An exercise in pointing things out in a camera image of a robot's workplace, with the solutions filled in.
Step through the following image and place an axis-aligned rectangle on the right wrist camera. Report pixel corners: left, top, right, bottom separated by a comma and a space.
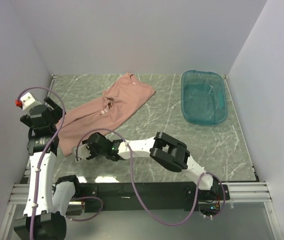
72, 145, 91, 162

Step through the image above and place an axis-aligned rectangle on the pink t shirt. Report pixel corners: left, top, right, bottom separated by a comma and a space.
56, 72, 155, 157

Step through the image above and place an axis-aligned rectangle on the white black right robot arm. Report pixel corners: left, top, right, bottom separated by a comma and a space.
75, 132, 225, 200

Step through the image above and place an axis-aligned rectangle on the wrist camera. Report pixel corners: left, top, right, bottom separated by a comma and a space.
72, 145, 91, 162
15, 92, 41, 112

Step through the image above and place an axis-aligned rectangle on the teal transparent plastic bin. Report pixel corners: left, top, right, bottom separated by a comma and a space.
181, 70, 228, 126

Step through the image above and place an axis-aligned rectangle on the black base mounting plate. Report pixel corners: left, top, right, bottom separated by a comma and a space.
51, 181, 232, 216

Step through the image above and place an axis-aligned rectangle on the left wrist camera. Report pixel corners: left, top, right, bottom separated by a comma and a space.
15, 92, 41, 112

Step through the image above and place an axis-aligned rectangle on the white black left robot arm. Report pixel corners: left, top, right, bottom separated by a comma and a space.
13, 92, 82, 240

